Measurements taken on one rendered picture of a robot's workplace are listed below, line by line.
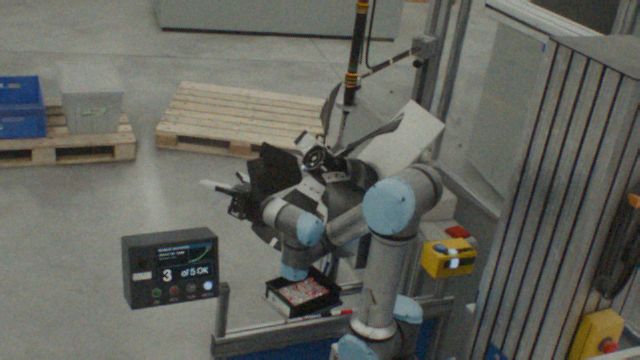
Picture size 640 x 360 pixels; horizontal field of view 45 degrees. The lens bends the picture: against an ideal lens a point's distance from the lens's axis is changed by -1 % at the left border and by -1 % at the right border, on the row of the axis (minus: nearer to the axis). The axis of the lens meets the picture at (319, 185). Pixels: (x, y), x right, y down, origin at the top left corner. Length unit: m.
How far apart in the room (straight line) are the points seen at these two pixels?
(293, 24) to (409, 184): 6.68
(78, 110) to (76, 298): 1.65
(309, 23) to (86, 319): 5.15
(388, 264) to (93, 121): 3.83
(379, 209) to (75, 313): 2.52
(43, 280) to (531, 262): 2.95
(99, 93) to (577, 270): 4.04
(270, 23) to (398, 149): 5.39
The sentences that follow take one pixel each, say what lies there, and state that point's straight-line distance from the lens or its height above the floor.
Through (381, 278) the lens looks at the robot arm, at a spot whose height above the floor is 1.44.
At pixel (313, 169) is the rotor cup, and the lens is 2.79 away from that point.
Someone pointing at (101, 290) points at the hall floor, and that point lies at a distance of 4.15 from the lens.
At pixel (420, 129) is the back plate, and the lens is 3.00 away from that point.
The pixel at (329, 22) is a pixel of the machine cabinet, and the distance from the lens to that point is 8.42.
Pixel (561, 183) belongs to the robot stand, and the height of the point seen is 1.76.
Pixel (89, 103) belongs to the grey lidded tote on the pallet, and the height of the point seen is 0.38.
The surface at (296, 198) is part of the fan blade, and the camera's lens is 2.84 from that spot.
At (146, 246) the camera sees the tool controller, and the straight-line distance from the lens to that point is 2.18.
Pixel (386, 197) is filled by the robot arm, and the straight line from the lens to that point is 1.69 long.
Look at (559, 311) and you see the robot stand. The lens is 1.78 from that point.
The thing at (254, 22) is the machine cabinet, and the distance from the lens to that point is 8.24.
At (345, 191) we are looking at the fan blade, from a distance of 2.71.
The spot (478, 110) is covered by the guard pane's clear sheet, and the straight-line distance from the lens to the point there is 3.25.
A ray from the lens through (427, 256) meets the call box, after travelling 2.72.
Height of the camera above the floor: 2.44
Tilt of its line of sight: 27 degrees down
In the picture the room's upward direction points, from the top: 8 degrees clockwise
